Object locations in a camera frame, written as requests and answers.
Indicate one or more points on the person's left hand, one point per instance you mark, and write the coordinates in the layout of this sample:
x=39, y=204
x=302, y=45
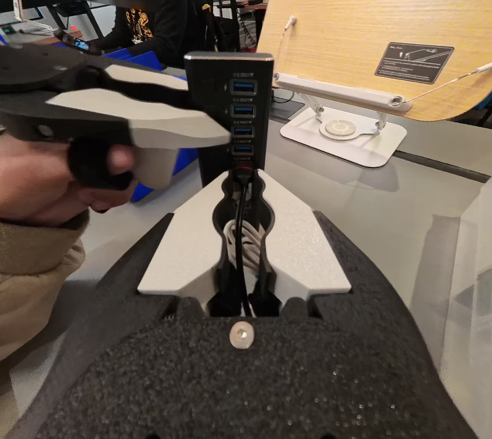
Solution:
x=34, y=185

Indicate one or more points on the clear plastic bin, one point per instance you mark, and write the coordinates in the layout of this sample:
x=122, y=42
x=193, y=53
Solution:
x=474, y=293

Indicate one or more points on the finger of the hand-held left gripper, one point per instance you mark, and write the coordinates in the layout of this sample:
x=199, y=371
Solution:
x=161, y=123
x=153, y=77

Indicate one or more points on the person's left forearm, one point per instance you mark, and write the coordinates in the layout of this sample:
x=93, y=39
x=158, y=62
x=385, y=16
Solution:
x=30, y=262

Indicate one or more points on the black smartphone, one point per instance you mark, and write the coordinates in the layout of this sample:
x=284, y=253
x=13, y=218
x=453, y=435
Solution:
x=77, y=42

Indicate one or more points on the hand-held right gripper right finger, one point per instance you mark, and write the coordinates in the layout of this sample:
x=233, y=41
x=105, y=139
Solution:
x=307, y=254

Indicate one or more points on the black usb hub tower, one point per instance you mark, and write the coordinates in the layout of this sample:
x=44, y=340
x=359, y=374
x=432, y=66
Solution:
x=215, y=73

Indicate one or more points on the blue plastic bin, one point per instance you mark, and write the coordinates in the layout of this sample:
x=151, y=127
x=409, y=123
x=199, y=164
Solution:
x=184, y=166

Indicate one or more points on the wooden book stand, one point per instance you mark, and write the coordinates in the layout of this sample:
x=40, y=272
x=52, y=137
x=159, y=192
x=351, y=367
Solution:
x=365, y=24

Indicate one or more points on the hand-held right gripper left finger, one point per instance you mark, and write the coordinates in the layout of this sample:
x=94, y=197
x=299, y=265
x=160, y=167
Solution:
x=184, y=254

